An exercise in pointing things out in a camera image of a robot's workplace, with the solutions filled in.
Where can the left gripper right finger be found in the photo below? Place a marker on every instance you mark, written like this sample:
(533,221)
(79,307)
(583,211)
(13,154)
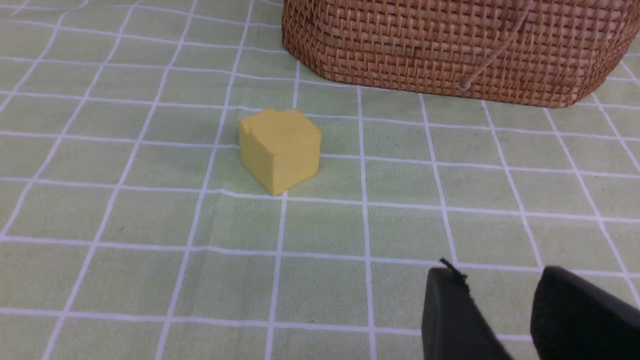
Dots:
(573,319)

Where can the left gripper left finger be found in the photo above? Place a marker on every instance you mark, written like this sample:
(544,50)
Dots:
(453,328)

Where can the yellow foam cube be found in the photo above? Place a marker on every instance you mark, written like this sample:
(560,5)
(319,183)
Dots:
(280,149)

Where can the woven wicker basket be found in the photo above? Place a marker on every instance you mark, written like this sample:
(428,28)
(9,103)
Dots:
(543,53)

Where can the green checkered tablecloth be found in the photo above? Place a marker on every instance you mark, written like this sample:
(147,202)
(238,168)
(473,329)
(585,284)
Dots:
(131,230)

